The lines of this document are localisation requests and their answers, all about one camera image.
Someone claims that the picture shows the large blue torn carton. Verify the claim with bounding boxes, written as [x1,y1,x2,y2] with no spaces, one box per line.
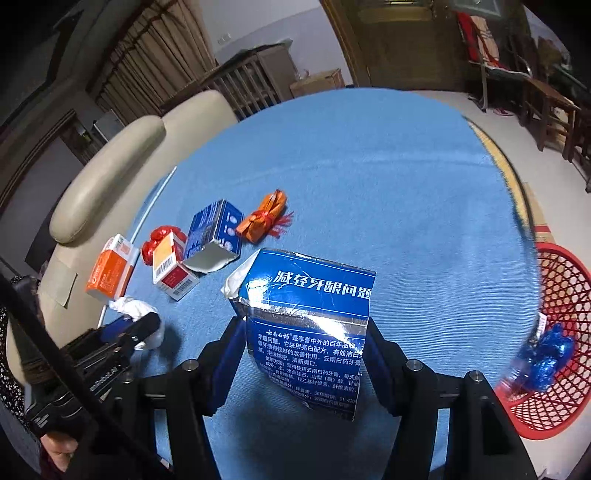
[221,248,376,421]

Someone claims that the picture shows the white tissue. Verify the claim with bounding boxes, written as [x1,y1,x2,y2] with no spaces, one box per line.
[109,296,165,351]

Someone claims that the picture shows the red yellow barcode carton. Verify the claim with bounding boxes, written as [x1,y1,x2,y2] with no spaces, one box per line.
[152,233,199,301]

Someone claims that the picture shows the small blue toothpaste box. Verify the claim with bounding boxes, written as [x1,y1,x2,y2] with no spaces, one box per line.
[183,199,245,274]

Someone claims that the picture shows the red plastic bag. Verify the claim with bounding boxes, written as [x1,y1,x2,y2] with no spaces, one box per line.
[140,225,186,266]

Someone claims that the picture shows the orange snack wrapper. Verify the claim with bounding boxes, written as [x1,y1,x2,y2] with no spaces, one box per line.
[236,190,293,244]

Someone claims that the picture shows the blue plastic bag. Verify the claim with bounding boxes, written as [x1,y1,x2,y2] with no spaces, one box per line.
[501,323,575,396]

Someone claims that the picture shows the person's left hand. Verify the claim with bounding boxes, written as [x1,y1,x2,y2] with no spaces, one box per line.
[41,432,78,472]

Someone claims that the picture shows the black white floral garment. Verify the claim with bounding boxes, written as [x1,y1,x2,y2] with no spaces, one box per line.
[1,307,28,438]

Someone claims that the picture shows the orange white tissue box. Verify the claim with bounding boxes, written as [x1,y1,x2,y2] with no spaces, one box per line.
[85,234,139,304]

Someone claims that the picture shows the blue round tablecloth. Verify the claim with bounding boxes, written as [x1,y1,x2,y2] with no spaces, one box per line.
[134,88,540,479]

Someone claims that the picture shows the white plastic stick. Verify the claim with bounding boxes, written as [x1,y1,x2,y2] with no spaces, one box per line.
[123,167,182,322]

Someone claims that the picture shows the cream leather sofa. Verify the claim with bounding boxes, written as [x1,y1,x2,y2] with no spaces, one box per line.
[37,90,238,347]

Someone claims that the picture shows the red plastic mesh basket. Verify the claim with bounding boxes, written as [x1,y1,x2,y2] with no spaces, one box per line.
[497,242,590,440]

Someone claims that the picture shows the flat cardboard on floor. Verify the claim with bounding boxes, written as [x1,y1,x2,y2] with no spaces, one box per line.
[523,182,555,243]

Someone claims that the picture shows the white standing board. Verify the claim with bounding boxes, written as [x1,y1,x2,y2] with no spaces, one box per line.
[92,109,124,144]

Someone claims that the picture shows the grey wooden crib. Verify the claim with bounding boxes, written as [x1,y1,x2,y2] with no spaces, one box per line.
[160,43,297,120]

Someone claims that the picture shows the dark wooden stool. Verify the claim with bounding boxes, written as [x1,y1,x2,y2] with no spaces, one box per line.
[519,78,580,161]

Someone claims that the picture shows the beige striped curtains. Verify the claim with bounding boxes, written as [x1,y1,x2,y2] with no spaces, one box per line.
[88,1,216,123]

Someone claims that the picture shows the brown wooden double door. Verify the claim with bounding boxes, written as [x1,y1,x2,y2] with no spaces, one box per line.
[321,0,468,91]

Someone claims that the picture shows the wooden chair with red clothes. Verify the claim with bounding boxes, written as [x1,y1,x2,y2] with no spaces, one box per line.
[456,12,534,112]

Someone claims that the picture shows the black wall television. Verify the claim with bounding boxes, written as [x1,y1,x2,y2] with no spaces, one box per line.
[25,213,56,273]

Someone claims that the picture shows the cardboard box by wall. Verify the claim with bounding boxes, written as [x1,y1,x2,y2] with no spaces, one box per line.
[290,69,346,98]

